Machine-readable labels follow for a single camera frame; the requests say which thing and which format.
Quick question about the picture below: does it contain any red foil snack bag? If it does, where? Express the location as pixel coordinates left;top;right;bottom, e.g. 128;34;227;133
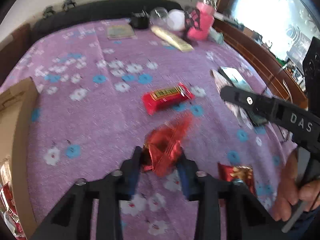
141;112;193;177

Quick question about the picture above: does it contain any red bar snack pack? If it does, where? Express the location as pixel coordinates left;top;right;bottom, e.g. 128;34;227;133
142;82;195;115

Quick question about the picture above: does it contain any cardboard tray box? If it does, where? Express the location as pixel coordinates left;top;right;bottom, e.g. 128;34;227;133
1;77;38;239

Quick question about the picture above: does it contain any black pen cup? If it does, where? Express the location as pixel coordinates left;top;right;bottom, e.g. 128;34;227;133
129;7;150;30

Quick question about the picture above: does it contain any small olive notebook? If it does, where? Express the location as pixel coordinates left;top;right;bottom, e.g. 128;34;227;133
107;24;135;40

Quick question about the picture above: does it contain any person right hand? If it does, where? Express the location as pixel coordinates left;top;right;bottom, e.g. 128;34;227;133
272;150;319;222

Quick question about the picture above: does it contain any white round jar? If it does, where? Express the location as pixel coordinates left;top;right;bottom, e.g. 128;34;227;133
167;9;185;31

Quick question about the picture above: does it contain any white red snack packet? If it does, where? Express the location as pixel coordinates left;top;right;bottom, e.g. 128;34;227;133
210;69;253;129

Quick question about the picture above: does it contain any black phone stand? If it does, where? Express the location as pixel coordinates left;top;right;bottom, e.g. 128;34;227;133
182;6;201;45

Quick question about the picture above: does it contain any black smartphone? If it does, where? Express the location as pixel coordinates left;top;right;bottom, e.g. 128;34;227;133
219;67;268;127

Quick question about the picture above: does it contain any pink sleeved bottle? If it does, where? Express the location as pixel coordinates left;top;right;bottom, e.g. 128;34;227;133
188;0;216;41

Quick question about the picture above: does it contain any red gold foil packet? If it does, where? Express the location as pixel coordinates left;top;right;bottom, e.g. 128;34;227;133
217;163;257;196

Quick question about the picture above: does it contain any purple floral tablecloth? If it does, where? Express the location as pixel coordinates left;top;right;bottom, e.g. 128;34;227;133
1;21;294;222

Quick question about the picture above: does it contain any maroon armchair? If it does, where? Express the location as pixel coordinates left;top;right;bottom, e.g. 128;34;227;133
0;23;31;85

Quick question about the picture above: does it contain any black leather sofa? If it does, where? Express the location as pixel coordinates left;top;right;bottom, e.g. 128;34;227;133
31;0;182;41

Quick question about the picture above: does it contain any cream lotion tube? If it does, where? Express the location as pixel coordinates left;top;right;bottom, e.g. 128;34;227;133
150;25;194;53

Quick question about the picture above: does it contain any clear plastic cup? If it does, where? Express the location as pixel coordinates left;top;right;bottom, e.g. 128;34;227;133
149;7;168;28

